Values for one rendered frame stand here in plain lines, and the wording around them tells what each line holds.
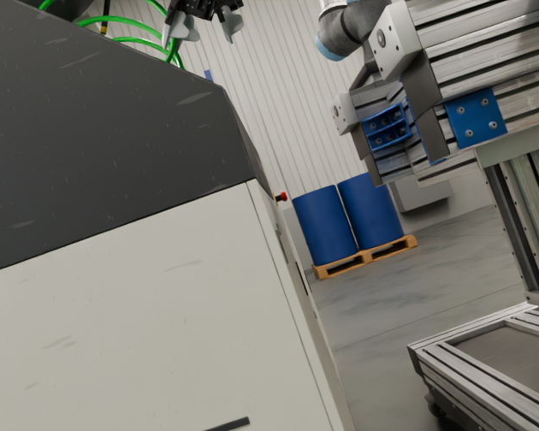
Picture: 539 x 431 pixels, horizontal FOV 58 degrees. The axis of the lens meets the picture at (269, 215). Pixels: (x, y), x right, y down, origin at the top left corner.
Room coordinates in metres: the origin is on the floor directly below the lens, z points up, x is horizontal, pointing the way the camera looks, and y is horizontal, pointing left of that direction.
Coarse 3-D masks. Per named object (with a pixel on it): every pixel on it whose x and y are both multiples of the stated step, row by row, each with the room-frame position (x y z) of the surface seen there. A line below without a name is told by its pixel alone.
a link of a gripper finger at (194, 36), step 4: (188, 16) 1.14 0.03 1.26; (192, 16) 1.14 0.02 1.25; (188, 20) 1.15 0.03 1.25; (192, 20) 1.15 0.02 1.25; (188, 24) 1.15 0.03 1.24; (192, 24) 1.15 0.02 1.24; (188, 28) 1.16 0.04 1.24; (192, 28) 1.16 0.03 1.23; (192, 32) 1.16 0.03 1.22; (196, 32) 1.16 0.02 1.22; (188, 36) 1.17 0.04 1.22; (192, 36) 1.17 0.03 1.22; (196, 36) 1.17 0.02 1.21; (180, 40) 1.17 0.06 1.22; (184, 40) 1.18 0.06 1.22; (188, 40) 1.17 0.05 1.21; (192, 40) 1.17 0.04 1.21; (196, 40) 1.17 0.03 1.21; (176, 44) 1.17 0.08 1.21; (180, 44) 1.18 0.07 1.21; (176, 48) 1.18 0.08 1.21
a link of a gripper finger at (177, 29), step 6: (180, 12) 1.09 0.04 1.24; (174, 18) 1.08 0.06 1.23; (180, 18) 1.09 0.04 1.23; (174, 24) 1.09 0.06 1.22; (180, 24) 1.09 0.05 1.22; (168, 30) 1.08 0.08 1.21; (174, 30) 1.09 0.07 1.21; (180, 30) 1.09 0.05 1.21; (186, 30) 1.09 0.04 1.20; (168, 36) 1.09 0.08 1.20; (174, 36) 1.09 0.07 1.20; (180, 36) 1.09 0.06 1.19; (186, 36) 1.09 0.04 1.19; (168, 42) 1.11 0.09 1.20
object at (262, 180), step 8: (232, 104) 0.85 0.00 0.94; (240, 120) 1.01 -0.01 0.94; (240, 128) 0.86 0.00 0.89; (248, 136) 1.14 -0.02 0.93; (248, 144) 0.97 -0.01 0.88; (248, 152) 0.83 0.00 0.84; (256, 152) 1.31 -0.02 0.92; (256, 160) 1.09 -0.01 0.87; (256, 168) 0.92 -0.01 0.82; (264, 176) 1.32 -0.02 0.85; (264, 184) 1.10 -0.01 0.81
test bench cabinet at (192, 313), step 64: (256, 192) 0.78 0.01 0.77; (64, 256) 0.80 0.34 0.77; (128, 256) 0.79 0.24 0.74; (192, 256) 0.79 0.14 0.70; (256, 256) 0.79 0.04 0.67; (0, 320) 0.80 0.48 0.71; (64, 320) 0.80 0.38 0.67; (128, 320) 0.80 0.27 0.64; (192, 320) 0.79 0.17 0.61; (256, 320) 0.79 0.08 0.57; (0, 384) 0.81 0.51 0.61; (64, 384) 0.80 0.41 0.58; (128, 384) 0.80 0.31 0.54; (192, 384) 0.79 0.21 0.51; (256, 384) 0.79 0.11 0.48; (320, 384) 0.78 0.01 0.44
